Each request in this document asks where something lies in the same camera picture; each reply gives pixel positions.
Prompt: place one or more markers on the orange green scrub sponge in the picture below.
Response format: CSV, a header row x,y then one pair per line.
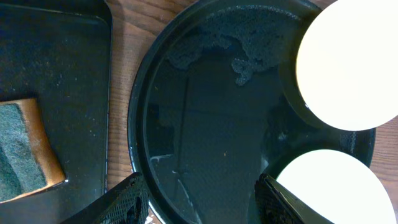
x,y
28,163

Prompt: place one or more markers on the yellow plate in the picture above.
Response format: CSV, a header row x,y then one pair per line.
x,y
346,65

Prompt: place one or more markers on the mint plate lower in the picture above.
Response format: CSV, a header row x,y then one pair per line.
x,y
339,187

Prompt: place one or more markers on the black round tray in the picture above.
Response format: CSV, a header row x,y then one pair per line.
x,y
215,104

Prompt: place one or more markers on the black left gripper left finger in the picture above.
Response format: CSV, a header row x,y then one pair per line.
x,y
127,202

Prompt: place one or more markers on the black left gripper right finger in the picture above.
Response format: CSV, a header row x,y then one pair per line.
x,y
275,204

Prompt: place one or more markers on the black rectangular tray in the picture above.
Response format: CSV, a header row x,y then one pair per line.
x,y
58,52

